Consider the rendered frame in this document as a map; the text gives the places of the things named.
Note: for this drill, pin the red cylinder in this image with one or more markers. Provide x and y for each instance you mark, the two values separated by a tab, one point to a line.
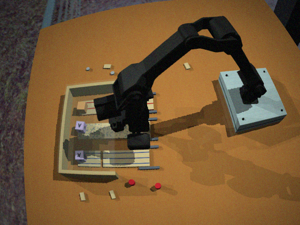
157	185
131	182

